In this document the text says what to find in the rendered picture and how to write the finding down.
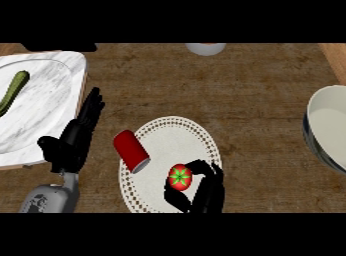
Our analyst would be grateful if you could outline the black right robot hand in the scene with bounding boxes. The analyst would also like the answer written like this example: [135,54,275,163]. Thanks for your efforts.
[163,159,226,214]

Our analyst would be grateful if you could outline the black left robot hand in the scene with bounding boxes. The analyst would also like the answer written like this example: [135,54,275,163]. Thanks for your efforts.
[36,86,106,175]

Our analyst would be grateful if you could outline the red tomato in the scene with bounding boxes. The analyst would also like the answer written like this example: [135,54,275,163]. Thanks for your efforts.
[167,163,194,192]

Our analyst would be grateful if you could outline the white round placemat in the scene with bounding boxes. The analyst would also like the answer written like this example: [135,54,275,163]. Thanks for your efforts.
[117,115,223,214]

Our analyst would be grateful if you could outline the white bowl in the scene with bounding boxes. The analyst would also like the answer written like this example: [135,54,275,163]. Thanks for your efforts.
[301,84,346,180]

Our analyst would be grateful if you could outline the red can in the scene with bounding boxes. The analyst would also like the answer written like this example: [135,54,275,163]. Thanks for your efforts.
[112,129,152,175]

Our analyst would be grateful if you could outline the white marble cutting board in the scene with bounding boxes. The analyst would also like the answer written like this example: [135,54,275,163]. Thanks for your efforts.
[0,50,90,173]

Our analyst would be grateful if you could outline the green cucumber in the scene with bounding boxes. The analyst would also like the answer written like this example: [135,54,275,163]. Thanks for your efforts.
[0,70,31,121]

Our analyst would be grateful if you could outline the white round container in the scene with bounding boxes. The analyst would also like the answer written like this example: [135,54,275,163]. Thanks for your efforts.
[183,43,228,57]

